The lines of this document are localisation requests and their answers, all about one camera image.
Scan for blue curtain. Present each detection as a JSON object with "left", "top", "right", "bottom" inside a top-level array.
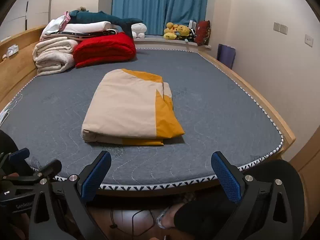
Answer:
[{"left": 112, "top": 0, "right": 207, "bottom": 35}]

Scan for cream folded quilt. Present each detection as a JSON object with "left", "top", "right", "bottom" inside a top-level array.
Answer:
[{"left": 33, "top": 37, "right": 79, "bottom": 76}]

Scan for white wall switches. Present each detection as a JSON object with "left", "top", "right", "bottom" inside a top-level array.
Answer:
[{"left": 273, "top": 22, "right": 313, "bottom": 47}]

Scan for beige and orange hooded jacket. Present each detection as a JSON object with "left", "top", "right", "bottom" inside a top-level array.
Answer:
[{"left": 81, "top": 69, "right": 184, "bottom": 146}]

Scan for white folded bedding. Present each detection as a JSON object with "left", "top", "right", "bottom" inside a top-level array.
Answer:
[{"left": 40, "top": 12, "right": 119, "bottom": 41}]

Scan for person's foot in sandal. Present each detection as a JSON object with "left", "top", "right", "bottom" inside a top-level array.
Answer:
[{"left": 157, "top": 203, "right": 184, "bottom": 229}]

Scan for teal shark plush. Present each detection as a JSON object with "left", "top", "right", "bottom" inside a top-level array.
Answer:
[{"left": 69, "top": 10, "right": 143, "bottom": 38}]

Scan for person's black trouser leg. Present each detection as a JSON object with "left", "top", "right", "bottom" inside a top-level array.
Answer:
[{"left": 174, "top": 160, "right": 305, "bottom": 239}]

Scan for yellow plush toys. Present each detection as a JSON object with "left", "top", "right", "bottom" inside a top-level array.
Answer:
[{"left": 163, "top": 22, "right": 193, "bottom": 41}]

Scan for black floor cable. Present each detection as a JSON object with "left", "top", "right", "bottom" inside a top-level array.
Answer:
[{"left": 109, "top": 208, "right": 158, "bottom": 237}]

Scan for white plush toy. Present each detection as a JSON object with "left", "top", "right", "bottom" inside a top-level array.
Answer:
[{"left": 131, "top": 23, "right": 147, "bottom": 38}]

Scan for white wardrobe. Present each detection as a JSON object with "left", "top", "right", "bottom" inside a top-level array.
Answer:
[{"left": 1, "top": 0, "right": 112, "bottom": 40}]

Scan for tissue pack on headboard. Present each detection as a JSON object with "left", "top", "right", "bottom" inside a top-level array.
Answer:
[{"left": 6, "top": 44, "right": 19, "bottom": 58}]

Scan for white charging cable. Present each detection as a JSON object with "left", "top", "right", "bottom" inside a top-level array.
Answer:
[{"left": 0, "top": 93, "right": 24, "bottom": 123}]

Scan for red folded blanket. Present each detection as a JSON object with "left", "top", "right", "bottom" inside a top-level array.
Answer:
[{"left": 73, "top": 32, "right": 136, "bottom": 68}]

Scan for dark red cushion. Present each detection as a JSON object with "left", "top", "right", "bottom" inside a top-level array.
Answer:
[{"left": 194, "top": 21, "right": 211, "bottom": 46}]

